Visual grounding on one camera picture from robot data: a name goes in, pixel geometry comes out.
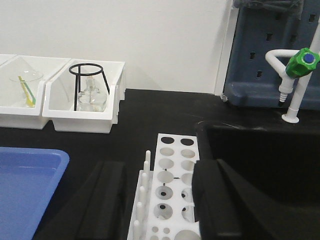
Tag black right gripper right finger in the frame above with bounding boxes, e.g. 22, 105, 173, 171
192, 159, 297, 240

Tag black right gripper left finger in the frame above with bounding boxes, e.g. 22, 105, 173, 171
53, 161, 126, 240

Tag white test tube rack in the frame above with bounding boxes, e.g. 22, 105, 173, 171
127, 133, 201, 240

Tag grey pegboard drying rack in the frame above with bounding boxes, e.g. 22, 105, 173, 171
223, 0, 320, 108

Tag black lab sink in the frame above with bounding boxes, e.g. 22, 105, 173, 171
196, 121, 320, 240

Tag blue plastic tray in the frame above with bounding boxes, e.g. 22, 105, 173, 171
0, 147, 70, 240

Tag glass alcohol lamp flask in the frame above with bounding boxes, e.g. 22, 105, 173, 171
77, 76, 108, 112

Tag right white storage bin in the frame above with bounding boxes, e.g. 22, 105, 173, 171
42, 58, 126, 134

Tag white storage bin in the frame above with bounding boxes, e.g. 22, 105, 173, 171
42, 58, 126, 134
0, 55, 71, 130

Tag yellow green stirring sticks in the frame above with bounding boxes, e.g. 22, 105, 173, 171
18, 76, 36, 108

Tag glass beaker in middle bin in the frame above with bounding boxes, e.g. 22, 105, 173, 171
9, 70, 44, 108

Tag middle white storage bin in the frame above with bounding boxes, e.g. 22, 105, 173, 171
0, 55, 71, 130

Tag white lab faucet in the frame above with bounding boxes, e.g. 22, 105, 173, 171
265, 26, 320, 124

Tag black wire tripod stand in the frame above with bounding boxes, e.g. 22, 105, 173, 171
68, 62, 110, 113

